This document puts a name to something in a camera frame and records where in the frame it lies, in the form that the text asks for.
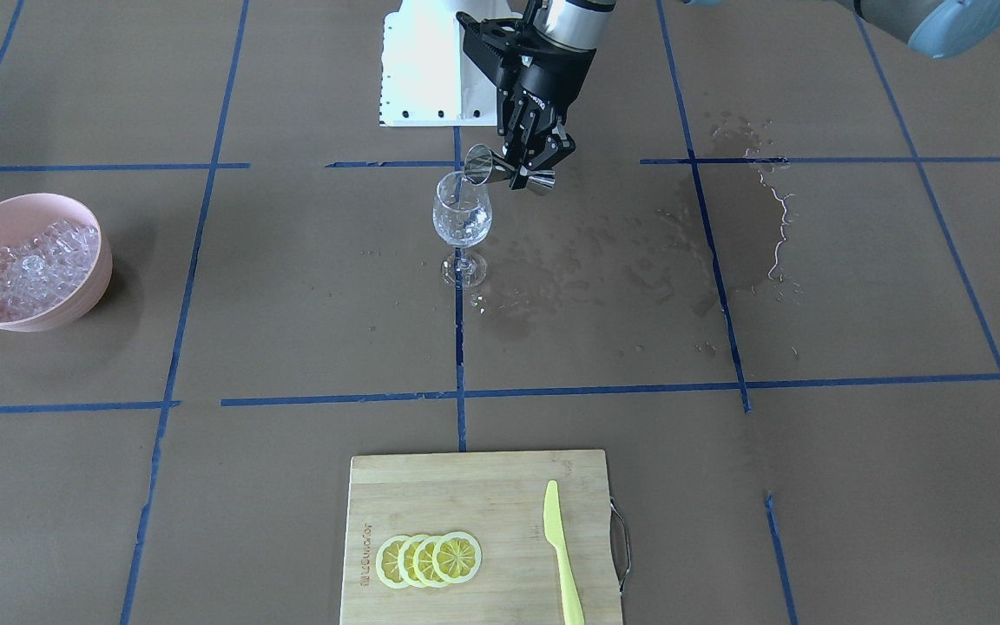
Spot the yellow plastic knife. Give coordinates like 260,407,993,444
543,479,586,624

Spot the pink bowl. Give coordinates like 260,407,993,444
0,193,114,332

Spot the clear wine glass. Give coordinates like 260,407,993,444
432,171,493,289

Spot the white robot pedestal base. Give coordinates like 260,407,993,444
378,1,520,128

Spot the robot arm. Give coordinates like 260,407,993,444
457,1,1000,190

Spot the bamboo cutting board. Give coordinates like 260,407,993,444
339,450,623,624

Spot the steel jigger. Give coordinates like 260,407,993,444
462,143,556,195

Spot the clear ice cubes pile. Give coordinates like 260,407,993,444
0,219,101,323

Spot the lemon slice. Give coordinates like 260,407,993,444
377,535,410,589
397,534,431,589
412,536,449,589
431,530,483,584

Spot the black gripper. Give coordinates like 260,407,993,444
497,46,596,174

